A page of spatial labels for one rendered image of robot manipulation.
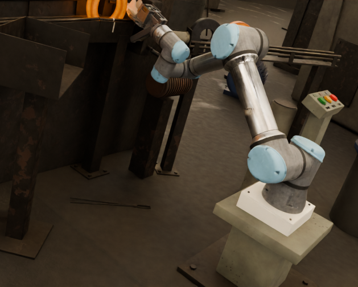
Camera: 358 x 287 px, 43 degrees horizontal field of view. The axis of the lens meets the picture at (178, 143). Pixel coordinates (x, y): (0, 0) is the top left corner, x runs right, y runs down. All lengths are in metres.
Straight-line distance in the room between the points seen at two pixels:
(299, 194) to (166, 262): 0.54
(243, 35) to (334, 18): 2.79
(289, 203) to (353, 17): 2.84
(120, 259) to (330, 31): 3.10
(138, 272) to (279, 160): 0.64
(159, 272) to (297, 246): 0.49
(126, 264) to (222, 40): 0.83
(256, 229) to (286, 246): 0.11
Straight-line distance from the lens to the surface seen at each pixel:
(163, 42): 1.78
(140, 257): 1.70
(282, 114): 2.11
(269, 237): 1.49
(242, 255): 1.63
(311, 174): 1.51
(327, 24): 4.32
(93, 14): 1.82
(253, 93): 1.44
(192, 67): 1.84
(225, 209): 1.53
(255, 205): 1.54
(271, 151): 1.36
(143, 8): 1.86
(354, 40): 4.16
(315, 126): 2.10
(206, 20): 2.09
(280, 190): 1.53
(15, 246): 1.64
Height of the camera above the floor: 1.03
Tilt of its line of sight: 23 degrees down
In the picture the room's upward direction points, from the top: 16 degrees clockwise
